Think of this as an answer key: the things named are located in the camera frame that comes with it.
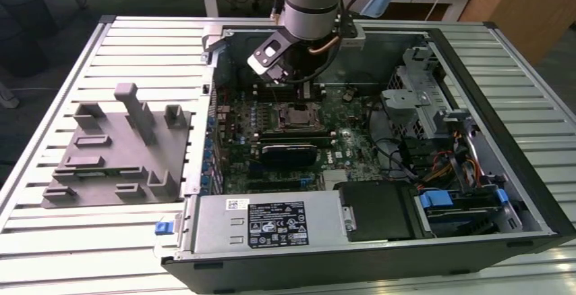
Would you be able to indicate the green motherboard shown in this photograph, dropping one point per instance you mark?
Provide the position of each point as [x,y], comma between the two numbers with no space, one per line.
[355,150]

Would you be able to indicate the black office chair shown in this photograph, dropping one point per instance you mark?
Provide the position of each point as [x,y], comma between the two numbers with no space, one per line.
[27,35]

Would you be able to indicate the CPU socket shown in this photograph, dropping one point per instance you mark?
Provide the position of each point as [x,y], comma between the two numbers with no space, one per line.
[279,124]

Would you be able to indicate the grey parts rack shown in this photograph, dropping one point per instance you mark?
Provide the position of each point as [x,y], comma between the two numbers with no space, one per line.
[122,160]

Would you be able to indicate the round coin battery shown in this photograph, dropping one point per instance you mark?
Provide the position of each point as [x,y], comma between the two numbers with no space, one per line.
[347,97]

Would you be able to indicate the silver metal drive cage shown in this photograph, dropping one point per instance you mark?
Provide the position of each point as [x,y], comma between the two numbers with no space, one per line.
[404,106]

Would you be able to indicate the black expansion slot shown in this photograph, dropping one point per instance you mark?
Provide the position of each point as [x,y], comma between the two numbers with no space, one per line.
[275,185]

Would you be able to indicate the hard disk in blue carrier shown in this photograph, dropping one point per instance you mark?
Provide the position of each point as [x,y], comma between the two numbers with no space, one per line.
[436,200]

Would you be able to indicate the grey plastic bracket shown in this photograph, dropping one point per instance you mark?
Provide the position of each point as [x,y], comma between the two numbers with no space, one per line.
[456,116]

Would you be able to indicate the small black graphics card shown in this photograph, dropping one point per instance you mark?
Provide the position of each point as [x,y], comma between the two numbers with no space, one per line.
[288,156]

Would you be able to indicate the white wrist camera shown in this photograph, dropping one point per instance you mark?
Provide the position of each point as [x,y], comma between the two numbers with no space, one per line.
[270,53]

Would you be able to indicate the silver power supply unit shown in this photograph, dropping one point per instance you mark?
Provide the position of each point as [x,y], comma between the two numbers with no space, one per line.
[216,220]

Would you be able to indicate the silver chipset heatsink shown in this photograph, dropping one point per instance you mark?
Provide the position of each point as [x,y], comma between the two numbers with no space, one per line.
[336,178]

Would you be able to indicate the blue case latch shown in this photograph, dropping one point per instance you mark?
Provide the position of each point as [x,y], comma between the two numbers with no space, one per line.
[163,228]

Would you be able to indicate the black PC case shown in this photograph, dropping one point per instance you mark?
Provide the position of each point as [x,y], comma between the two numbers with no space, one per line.
[360,264]

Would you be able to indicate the black RAM slot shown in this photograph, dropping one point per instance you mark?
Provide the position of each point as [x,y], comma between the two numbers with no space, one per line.
[275,88]
[296,134]
[324,145]
[296,137]
[275,91]
[296,141]
[275,94]
[275,85]

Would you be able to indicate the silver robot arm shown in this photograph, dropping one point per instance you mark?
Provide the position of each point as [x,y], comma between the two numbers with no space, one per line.
[311,1]

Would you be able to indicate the black plastic shroud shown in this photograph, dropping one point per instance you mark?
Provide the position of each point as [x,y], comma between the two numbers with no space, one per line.
[378,210]

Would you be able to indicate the wooden cabinet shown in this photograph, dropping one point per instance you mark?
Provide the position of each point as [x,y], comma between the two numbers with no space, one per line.
[527,11]

